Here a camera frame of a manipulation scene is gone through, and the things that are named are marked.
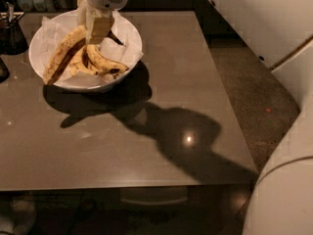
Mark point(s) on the yellow banana right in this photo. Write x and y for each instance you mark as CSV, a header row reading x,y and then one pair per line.
x,y
100,64

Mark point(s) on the white paper liner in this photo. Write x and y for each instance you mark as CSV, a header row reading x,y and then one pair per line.
x,y
61,56

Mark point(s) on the dark round object left edge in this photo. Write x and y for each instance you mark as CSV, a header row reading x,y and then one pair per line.
x,y
4,72

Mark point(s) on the white shoe under table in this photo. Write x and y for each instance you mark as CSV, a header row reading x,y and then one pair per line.
x,y
17,214

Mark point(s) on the white ceramic bowl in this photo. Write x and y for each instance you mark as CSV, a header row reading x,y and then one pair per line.
x,y
49,36

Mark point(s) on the large spotted yellow banana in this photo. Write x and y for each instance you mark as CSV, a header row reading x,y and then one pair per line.
x,y
70,44

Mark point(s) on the black mesh pen holder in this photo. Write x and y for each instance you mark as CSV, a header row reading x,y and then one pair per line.
x,y
12,39

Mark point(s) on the table drawer handle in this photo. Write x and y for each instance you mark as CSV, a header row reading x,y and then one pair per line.
x,y
154,202

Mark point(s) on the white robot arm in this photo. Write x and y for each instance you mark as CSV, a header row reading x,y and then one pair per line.
x,y
272,94

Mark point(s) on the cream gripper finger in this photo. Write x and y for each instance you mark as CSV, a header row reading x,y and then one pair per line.
x,y
85,14
99,29

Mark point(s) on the yellow banana middle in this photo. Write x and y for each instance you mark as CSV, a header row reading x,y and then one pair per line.
x,y
81,62

